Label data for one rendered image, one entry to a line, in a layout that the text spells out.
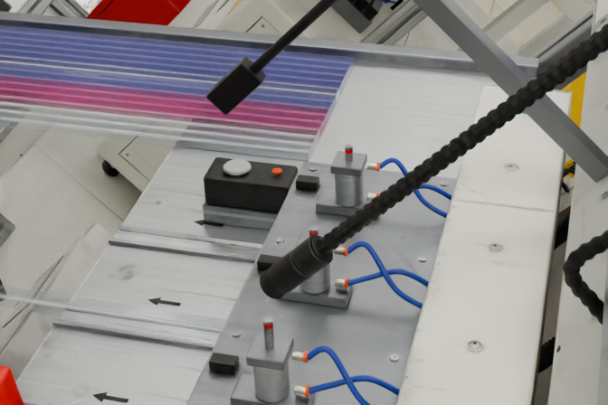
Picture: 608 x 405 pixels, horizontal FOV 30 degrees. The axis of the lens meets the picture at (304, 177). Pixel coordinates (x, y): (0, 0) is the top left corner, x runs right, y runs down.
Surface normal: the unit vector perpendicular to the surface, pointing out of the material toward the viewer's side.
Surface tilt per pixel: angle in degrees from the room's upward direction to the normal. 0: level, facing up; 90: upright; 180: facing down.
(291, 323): 44
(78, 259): 0
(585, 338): 90
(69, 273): 0
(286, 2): 0
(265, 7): 90
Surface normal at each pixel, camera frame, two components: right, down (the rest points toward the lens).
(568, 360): -0.72, -0.66
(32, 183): 0.65, -0.52
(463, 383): -0.04, -0.83
